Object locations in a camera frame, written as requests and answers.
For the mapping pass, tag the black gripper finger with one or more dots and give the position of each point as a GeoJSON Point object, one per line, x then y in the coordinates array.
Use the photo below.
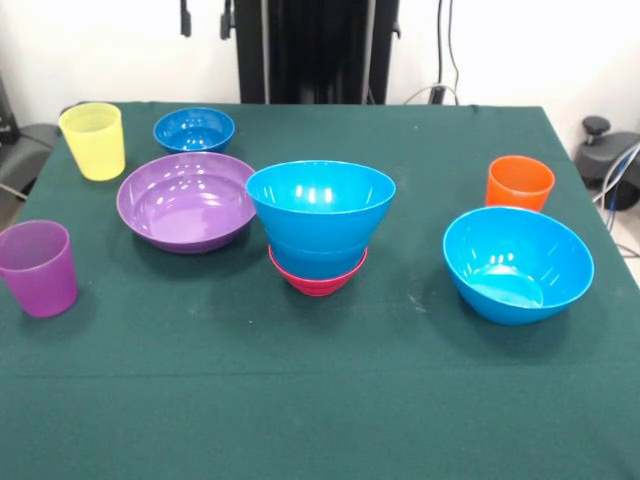
{"type": "Point", "coordinates": [226, 20]}
{"type": "Point", "coordinates": [186, 19]}

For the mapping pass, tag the small dark blue bowl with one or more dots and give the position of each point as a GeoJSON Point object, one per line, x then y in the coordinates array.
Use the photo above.
{"type": "Point", "coordinates": [194, 131]}

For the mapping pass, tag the wide purple bowl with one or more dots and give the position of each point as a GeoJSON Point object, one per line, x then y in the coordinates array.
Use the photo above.
{"type": "Point", "coordinates": [180, 210]}

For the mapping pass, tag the large blue bowl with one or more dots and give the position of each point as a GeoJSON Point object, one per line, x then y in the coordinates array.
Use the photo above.
{"type": "Point", "coordinates": [517, 270]}
{"type": "Point", "coordinates": [320, 200]}

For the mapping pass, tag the translucent light blue bowl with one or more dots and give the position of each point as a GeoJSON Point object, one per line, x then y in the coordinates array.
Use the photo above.
{"type": "Point", "coordinates": [320, 262]}

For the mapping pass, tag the small red bowl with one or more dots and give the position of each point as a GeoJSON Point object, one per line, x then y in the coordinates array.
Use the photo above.
{"type": "Point", "coordinates": [315, 285]}

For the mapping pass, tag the yellow cup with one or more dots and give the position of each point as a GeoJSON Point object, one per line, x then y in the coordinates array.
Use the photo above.
{"type": "Point", "coordinates": [95, 145]}

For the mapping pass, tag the grey padded chair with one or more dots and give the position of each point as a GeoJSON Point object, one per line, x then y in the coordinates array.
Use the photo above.
{"type": "Point", "coordinates": [22, 150]}

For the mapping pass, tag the black power plug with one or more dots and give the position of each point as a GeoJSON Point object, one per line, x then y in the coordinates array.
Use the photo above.
{"type": "Point", "coordinates": [438, 94]}

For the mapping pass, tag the purple cup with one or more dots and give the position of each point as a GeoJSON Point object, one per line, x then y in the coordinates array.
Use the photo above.
{"type": "Point", "coordinates": [40, 275]}

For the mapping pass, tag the orange cup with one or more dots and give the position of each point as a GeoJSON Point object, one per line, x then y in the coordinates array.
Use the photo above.
{"type": "Point", "coordinates": [520, 187]}

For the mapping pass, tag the dark green tablecloth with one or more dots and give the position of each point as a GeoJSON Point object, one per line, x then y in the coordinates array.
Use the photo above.
{"type": "Point", "coordinates": [310, 380]}

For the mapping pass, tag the dark grey chair base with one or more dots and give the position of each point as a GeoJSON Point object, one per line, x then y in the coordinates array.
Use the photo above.
{"type": "Point", "coordinates": [605, 160]}

